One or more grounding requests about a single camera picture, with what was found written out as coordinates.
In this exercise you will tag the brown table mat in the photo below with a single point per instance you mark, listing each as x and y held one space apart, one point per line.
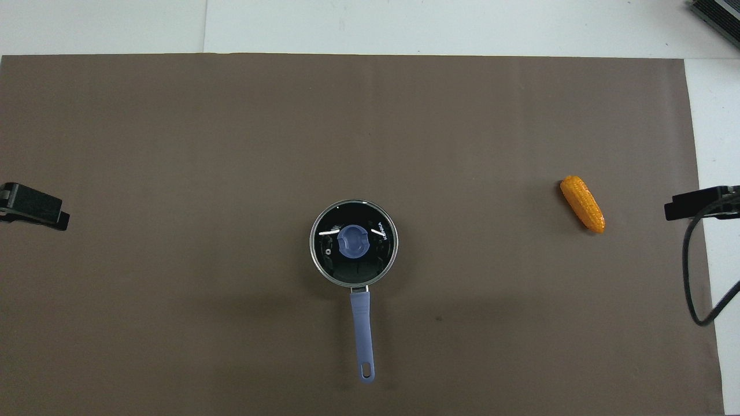
173 173

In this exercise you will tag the grey ribbed metal device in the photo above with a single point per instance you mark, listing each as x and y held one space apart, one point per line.
720 14

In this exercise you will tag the glass lid with blue knob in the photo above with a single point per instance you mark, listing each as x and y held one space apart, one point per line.
352 240

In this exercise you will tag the orange toy corn cob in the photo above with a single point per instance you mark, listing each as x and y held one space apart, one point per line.
583 203

